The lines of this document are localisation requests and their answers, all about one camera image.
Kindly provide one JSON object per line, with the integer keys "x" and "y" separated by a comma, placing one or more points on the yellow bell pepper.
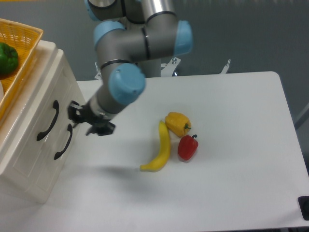
{"x": 178, "y": 123}

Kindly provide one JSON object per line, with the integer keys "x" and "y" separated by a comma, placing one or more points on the white metal bracket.
{"x": 170, "y": 69}
{"x": 226, "y": 67}
{"x": 98, "y": 76}

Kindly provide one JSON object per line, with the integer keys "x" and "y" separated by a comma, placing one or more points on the white top drawer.
{"x": 49, "y": 109}

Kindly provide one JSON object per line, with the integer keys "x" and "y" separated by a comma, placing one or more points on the white drawer cabinet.
{"x": 15, "y": 124}

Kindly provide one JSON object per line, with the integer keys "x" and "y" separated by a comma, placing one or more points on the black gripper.
{"x": 98, "y": 124}

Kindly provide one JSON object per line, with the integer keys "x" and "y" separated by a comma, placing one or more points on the yellow banana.
{"x": 163, "y": 155}

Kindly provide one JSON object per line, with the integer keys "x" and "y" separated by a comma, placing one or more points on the green bell pepper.
{"x": 8, "y": 59}

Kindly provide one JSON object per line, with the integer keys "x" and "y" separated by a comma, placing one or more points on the white plate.
{"x": 1, "y": 92}

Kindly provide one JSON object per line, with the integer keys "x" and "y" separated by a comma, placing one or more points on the black object at table corner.
{"x": 304, "y": 206}

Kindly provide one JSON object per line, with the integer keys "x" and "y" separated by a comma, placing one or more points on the white lower drawer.
{"x": 58, "y": 146}

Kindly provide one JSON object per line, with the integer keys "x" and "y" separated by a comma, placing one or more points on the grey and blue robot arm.
{"x": 129, "y": 32}

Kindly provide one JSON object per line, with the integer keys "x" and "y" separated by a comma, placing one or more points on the white metal bracket right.
{"x": 226, "y": 67}

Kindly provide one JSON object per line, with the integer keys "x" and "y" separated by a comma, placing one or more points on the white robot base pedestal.
{"x": 151, "y": 68}

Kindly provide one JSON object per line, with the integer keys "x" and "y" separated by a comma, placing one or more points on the red bell pepper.
{"x": 187, "y": 147}

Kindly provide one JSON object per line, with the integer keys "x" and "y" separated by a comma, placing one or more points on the yellow woven basket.
{"x": 17, "y": 48}

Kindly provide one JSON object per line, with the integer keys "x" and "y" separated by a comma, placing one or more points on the white metal bracket left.
{"x": 98, "y": 76}

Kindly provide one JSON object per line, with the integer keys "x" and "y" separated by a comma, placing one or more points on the white drawer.
{"x": 58, "y": 146}
{"x": 49, "y": 109}

